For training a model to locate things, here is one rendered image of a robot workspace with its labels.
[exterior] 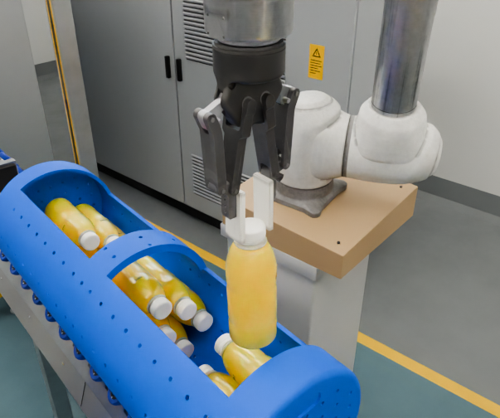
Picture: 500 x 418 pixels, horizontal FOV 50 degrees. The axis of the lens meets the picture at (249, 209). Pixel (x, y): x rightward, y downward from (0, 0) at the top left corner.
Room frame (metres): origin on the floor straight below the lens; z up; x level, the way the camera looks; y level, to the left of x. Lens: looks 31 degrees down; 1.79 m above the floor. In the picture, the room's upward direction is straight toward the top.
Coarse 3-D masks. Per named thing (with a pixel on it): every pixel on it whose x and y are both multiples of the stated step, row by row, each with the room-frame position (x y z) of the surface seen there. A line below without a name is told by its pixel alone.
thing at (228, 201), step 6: (210, 186) 0.52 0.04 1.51; (228, 186) 0.53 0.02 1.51; (228, 192) 0.53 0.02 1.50; (222, 198) 0.54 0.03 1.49; (228, 198) 0.53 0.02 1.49; (234, 198) 0.53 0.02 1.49; (222, 204) 0.54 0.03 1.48; (228, 204) 0.53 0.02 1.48; (234, 204) 0.53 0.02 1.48; (222, 210) 0.54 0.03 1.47; (228, 210) 0.53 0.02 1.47; (234, 210) 0.53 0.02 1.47; (228, 216) 0.53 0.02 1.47; (234, 216) 0.53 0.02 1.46
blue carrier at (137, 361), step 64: (64, 192) 1.16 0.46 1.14; (64, 256) 0.82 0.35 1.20; (128, 256) 0.77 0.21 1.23; (192, 256) 0.86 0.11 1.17; (64, 320) 0.74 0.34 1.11; (128, 320) 0.64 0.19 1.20; (128, 384) 0.57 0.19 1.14; (192, 384) 0.51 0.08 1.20; (256, 384) 0.49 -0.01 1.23; (320, 384) 0.50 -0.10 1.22
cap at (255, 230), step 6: (246, 222) 0.56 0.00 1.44; (252, 222) 0.56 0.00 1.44; (258, 222) 0.56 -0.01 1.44; (264, 222) 0.56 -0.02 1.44; (246, 228) 0.55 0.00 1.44; (252, 228) 0.55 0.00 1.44; (258, 228) 0.55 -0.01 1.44; (264, 228) 0.55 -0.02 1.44; (246, 234) 0.54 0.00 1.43; (252, 234) 0.54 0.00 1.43; (258, 234) 0.54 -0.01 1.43; (264, 234) 0.55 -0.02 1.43; (246, 240) 0.54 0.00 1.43; (252, 240) 0.54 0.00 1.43; (258, 240) 0.54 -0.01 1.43; (264, 240) 0.55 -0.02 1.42
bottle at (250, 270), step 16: (240, 256) 0.53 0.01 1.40; (256, 256) 0.53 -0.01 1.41; (272, 256) 0.55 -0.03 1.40; (240, 272) 0.53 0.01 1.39; (256, 272) 0.53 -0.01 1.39; (272, 272) 0.54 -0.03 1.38; (240, 288) 0.52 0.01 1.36; (256, 288) 0.52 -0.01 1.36; (272, 288) 0.54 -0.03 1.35; (240, 304) 0.52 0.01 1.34; (256, 304) 0.52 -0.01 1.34; (272, 304) 0.53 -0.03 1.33; (240, 320) 0.52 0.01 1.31; (256, 320) 0.52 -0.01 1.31; (272, 320) 0.53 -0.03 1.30; (240, 336) 0.52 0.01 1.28; (256, 336) 0.52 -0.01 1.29; (272, 336) 0.53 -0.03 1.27
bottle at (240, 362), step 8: (232, 344) 0.67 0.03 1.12; (224, 352) 0.66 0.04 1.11; (232, 352) 0.65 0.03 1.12; (240, 352) 0.64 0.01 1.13; (248, 352) 0.64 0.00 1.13; (256, 352) 0.64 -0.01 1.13; (264, 352) 0.65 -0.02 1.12; (224, 360) 0.65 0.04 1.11; (232, 360) 0.64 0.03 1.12; (240, 360) 0.63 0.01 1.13; (248, 360) 0.63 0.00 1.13; (256, 360) 0.62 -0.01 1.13; (264, 360) 0.63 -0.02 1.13; (232, 368) 0.63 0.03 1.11; (240, 368) 0.62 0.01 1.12; (248, 368) 0.61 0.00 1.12; (256, 368) 0.61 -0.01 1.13; (232, 376) 0.62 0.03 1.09; (240, 376) 0.61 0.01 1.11; (248, 376) 0.60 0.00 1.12
